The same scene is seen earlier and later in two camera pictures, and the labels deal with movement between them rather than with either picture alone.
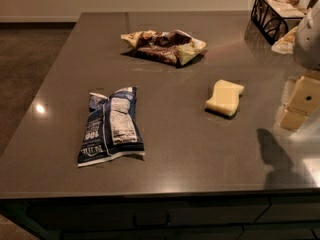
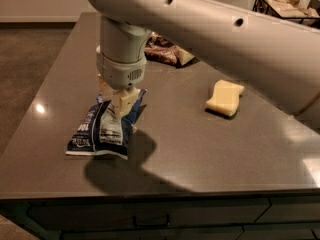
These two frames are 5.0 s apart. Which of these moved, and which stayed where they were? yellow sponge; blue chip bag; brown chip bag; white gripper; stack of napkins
Moved: blue chip bag; white gripper
Stayed: stack of napkins; yellow sponge; brown chip bag
